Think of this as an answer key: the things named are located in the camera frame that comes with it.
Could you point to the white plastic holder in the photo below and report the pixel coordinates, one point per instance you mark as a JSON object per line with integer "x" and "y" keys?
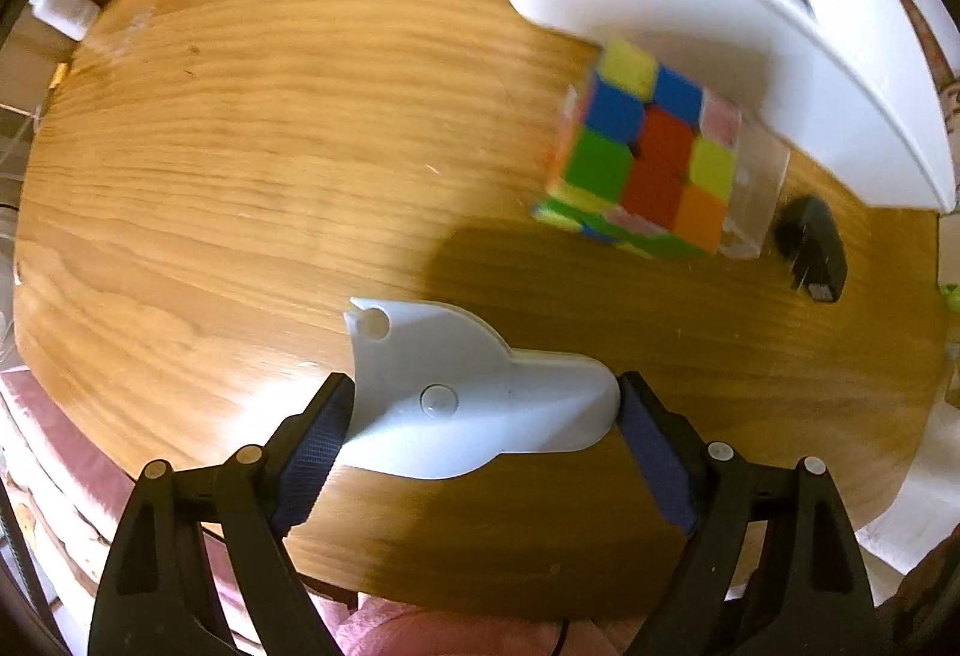
{"x": 465, "y": 401}

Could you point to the maroon and white blanket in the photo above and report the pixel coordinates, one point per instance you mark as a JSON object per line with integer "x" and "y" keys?
{"x": 45, "y": 476}

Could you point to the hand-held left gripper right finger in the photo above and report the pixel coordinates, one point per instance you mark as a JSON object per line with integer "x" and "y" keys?
{"x": 660, "y": 461}

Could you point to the clear plastic case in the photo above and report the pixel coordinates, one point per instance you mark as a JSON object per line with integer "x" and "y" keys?
{"x": 757, "y": 199}

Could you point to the white sheet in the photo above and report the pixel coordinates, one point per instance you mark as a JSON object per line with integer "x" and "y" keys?
{"x": 922, "y": 476}

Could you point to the black power adapter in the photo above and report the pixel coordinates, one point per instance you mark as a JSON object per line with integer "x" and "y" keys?
{"x": 814, "y": 244}

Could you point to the multicoloured puzzle cube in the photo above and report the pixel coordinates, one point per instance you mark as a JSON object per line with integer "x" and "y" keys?
{"x": 652, "y": 176}

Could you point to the pink cloth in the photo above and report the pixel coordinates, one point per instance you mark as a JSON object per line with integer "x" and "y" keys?
{"x": 420, "y": 633}

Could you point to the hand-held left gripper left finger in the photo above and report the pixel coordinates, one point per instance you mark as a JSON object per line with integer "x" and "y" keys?
{"x": 307, "y": 468}

